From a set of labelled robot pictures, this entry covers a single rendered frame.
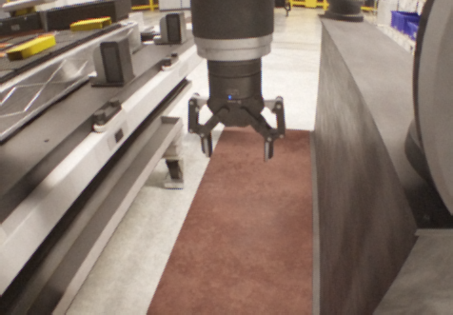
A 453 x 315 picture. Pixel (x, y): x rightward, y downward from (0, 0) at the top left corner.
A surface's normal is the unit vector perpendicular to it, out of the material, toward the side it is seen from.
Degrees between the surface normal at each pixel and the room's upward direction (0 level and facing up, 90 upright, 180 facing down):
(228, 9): 90
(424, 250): 90
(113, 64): 90
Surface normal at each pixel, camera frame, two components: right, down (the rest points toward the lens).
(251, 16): 0.45, 0.47
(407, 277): -0.17, 0.54
